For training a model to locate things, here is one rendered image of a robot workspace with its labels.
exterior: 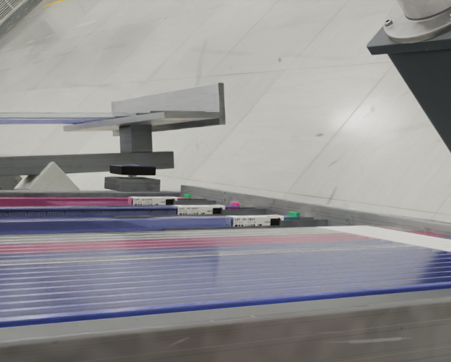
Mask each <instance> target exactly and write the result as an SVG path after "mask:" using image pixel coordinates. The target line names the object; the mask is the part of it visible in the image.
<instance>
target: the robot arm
mask: <svg viewBox="0 0 451 362"><path fill-rule="evenodd" d="M383 28H384V31H385V33H386V34H387V36H388V37H389V38H390V40H393V41H395V42H399V43H414V42H421V41H424V40H428V39H432V38H434V37H437V36H439V35H441V34H444V33H446V32H449V31H450V30H451V0H396V1H395V2H394V3H393V4H392V6H391V7H390V9H389V10H388V12H387V14H386V16H385V19H384V21H383Z"/></svg>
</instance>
